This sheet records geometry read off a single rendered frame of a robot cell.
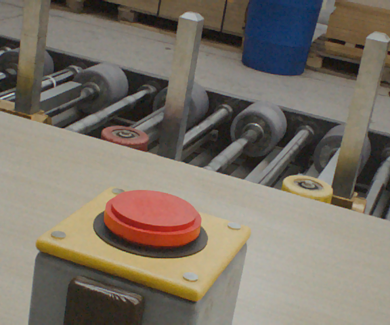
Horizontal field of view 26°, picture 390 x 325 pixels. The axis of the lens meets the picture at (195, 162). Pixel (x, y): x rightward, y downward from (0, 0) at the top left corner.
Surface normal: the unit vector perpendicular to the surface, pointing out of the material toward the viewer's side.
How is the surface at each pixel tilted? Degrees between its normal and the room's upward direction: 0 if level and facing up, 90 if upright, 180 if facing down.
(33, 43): 90
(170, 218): 0
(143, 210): 0
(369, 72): 90
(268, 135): 90
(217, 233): 0
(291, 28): 92
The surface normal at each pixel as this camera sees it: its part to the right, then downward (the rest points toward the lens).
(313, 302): 0.16, -0.93
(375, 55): -0.33, 0.27
